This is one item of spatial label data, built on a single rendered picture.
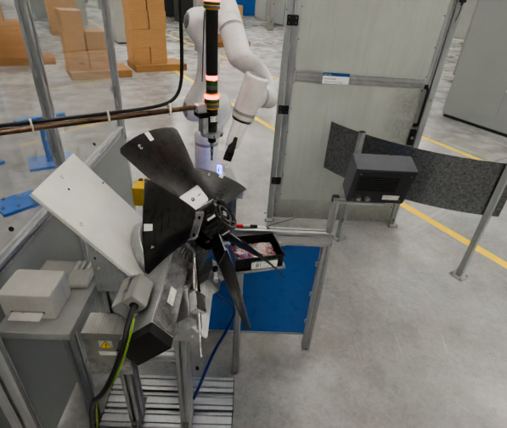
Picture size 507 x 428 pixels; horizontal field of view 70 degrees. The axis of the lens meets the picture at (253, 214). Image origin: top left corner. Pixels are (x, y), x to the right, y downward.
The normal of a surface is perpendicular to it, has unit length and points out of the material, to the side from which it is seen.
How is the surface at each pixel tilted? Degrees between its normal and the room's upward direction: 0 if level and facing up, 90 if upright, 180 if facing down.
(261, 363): 0
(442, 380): 0
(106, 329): 0
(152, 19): 90
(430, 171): 90
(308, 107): 90
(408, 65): 90
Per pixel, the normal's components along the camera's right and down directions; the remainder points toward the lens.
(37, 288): 0.06, -0.85
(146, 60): 0.50, 0.49
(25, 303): 0.00, 0.54
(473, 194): -0.23, 0.51
